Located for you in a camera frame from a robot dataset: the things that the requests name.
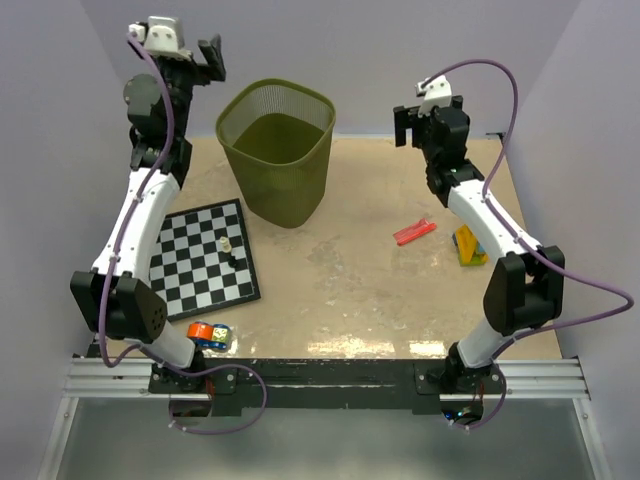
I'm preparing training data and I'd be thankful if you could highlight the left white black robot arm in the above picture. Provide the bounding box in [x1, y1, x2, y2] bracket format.
[70, 33, 226, 392]

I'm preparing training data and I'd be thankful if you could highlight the cream chess piece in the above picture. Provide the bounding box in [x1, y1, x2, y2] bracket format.
[219, 237, 233, 253]

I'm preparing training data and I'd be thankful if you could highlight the olive green mesh trash bin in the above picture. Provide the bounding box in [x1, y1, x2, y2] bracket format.
[215, 78, 336, 229]

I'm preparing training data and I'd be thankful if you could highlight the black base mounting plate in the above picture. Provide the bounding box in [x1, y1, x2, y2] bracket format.
[149, 357, 506, 424]

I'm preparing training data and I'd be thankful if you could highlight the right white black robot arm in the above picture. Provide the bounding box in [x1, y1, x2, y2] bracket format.
[393, 96, 565, 393]

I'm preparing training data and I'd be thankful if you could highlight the colourful toy block stack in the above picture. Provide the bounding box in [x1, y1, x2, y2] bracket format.
[452, 225, 488, 267]

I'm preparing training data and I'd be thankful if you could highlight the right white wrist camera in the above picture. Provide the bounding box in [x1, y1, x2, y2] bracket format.
[415, 75, 452, 117]

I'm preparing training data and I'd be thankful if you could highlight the orange blue toy car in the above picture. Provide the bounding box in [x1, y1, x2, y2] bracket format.
[187, 321, 232, 351]

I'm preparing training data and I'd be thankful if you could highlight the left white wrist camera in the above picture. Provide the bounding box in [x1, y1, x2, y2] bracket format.
[128, 16, 192, 60]

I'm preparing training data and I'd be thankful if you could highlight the black white chessboard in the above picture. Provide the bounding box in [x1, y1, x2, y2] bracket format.
[149, 198, 261, 322]

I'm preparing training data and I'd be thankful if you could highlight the red plastic trash bag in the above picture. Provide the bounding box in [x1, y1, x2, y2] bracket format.
[393, 218, 437, 246]

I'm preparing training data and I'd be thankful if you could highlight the black chess piece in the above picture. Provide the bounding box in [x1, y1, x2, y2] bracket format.
[228, 254, 239, 268]

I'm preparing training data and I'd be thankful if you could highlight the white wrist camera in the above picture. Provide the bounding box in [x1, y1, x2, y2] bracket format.
[415, 75, 452, 117]
[128, 16, 192, 60]

